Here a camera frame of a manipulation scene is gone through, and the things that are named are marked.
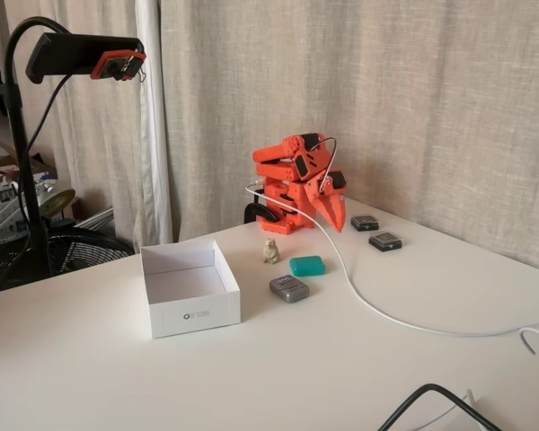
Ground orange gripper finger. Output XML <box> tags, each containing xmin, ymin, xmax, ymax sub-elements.
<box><xmin>331</xmin><ymin>189</ymin><xmax>349</xmax><ymax>226</ymax></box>
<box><xmin>316</xmin><ymin>194</ymin><xmax>344</xmax><ymax>234</ymax></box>

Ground orange gripper body black servo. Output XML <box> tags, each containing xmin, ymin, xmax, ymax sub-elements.
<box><xmin>304</xmin><ymin>169</ymin><xmax>348</xmax><ymax>212</ymax></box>

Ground green rounded cube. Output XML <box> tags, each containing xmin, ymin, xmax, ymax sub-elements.
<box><xmin>288</xmin><ymin>255</ymin><xmax>327</xmax><ymax>278</ymax></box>

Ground white cardboard box bin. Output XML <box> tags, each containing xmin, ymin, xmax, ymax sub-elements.
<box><xmin>139</xmin><ymin>238</ymin><xmax>243</xmax><ymax>339</ymax></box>

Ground small black square case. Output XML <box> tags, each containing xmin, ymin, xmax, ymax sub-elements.
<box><xmin>350</xmin><ymin>214</ymin><xmax>382</xmax><ymax>233</ymax></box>
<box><xmin>368</xmin><ymin>230</ymin><xmax>405</xmax><ymax>252</ymax></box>

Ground black table clamp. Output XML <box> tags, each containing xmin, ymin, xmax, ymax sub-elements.
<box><xmin>243</xmin><ymin>202</ymin><xmax>280</xmax><ymax>225</ymax></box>

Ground small white bear figurine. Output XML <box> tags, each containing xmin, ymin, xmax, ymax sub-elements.
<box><xmin>261</xmin><ymin>238</ymin><xmax>283</xmax><ymax>265</ymax></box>

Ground grey metal tin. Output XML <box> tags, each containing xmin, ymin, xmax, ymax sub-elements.
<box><xmin>269</xmin><ymin>274</ymin><xmax>310</xmax><ymax>305</ymax></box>

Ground beige linen curtain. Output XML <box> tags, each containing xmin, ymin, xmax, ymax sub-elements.
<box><xmin>159</xmin><ymin>0</ymin><xmax>539</xmax><ymax>276</ymax></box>

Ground white metal rods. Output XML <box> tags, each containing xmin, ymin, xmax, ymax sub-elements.
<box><xmin>73</xmin><ymin>205</ymin><xmax>116</xmax><ymax>231</ymax></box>

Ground black floor fan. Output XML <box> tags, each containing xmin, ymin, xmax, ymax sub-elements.
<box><xmin>44</xmin><ymin>226</ymin><xmax>136</xmax><ymax>276</ymax></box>

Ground beige lamp shade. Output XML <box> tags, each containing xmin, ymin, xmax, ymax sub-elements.
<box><xmin>38</xmin><ymin>188</ymin><xmax>77</xmax><ymax>221</ymax></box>

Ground brown cardboard box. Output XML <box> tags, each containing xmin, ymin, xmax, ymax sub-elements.
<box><xmin>0</xmin><ymin>154</ymin><xmax>57</xmax><ymax>190</ymax></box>

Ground black gooseneck stand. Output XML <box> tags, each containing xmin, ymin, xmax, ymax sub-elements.
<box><xmin>4</xmin><ymin>16</ymin><xmax>69</xmax><ymax>279</ymax></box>

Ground dark gripper servo wire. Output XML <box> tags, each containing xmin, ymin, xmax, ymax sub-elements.
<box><xmin>308</xmin><ymin>137</ymin><xmax>339</xmax><ymax>197</ymax></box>

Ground long white cable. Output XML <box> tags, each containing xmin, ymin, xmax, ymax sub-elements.
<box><xmin>244</xmin><ymin>182</ymin><xmax>539</xmax><ymax>338</ymax></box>

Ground black power cable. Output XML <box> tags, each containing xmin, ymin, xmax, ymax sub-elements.
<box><xmin>376</xmin><ymin>383</ymin><xmax>504</xmax><ymax>431</ymax></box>

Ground camera on black stand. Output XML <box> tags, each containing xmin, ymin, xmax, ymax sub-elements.
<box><xmin>0</xmin><ymin>0</ymin><xmax>174</xmax><ymax>251</ymax></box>

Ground thin white cable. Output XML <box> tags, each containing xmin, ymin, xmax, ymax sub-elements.
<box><xmin>424</xmin><ymin>389</ymin><xmax>475</xmax><ymax>431</ymax></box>

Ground short white cable end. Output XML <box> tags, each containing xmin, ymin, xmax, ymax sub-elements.
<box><xmin>519</xmin><ymin>329</ymin><xmax>539</xmax><ymax>356</ymax></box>

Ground orange framed camera module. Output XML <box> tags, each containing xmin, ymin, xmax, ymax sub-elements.
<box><xmin>90</xmin><ymin>50</ymin><xmax>147</xmax><ymax>83</ymax></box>

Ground black camera cable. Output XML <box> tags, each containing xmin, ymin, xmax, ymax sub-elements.
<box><xmin>0</xmin><ymin>71</ymin><xmax>75</xmax><ymax>304</ymax></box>

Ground black camera holder bar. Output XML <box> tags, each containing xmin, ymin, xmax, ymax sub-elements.
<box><xmin>24</xmin><ymin>32</ymin><xmax>146</xmax><ymax>84</ymax></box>

